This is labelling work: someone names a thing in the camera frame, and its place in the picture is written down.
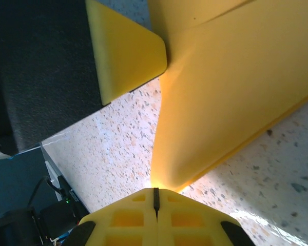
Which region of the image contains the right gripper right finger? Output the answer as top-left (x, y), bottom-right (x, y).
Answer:
top-left (156, 188), bottom-right (256, 246)

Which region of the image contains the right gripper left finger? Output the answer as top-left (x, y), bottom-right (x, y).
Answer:
top-left (76, 188), bottom-right (157, 246)

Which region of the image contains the orange paper sheet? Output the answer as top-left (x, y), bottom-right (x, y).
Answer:
top-left (146, 0), bottom-right (308, 193)

